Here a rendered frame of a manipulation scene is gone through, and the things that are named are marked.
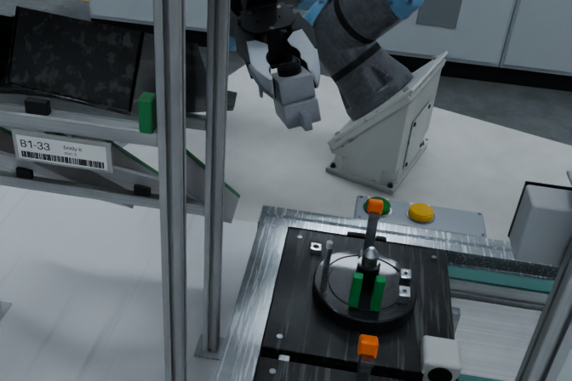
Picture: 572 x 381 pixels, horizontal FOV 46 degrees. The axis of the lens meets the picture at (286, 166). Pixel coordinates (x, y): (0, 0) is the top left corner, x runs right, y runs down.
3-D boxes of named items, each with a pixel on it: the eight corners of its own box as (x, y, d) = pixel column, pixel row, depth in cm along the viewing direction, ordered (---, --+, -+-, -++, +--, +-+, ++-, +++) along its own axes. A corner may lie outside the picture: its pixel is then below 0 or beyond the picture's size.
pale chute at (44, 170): (56, 188, 102) (66, 160, 103) (133, 208, 99) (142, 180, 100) (-66, 136, 75) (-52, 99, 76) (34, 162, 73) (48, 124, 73)
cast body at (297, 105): (276, 115, 87) (265, 63, 84) (307, 106, 88) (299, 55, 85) (291, 135, 80) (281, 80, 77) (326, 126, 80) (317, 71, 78)
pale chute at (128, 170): (151, 201, 101) (160, 174, 102) (231, 224, 98) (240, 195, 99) (61, 155, 74) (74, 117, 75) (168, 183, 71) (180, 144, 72)
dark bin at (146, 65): (142, 89, 89) (151, 34, 88) (233, 110, 86) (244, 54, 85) (4, 86, 62) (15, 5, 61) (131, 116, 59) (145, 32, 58)
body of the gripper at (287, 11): (303, 70, 93) (278, 15, 100) (302, 23, 86) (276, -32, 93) (249, 82, 92) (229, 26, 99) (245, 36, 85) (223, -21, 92)
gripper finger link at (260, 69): (277, 121, 85) (272, 70, 91) (275, 89, 81) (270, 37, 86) (253, 123, 85) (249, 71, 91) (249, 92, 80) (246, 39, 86)
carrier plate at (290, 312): (287, 237, 102) (288, 226, 101) (443, 261, 101) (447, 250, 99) (260, 357, 82) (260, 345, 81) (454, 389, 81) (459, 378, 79)
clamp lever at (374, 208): (360, 249, 94) (368, 197, 93) (374, 251, 94) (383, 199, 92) (361, 257, 91) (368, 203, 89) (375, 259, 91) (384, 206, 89)
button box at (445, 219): (352, 222, 115) (357, 192, 112) (474, 240, 114) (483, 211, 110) (350, 247, 109) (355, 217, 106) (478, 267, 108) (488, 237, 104)
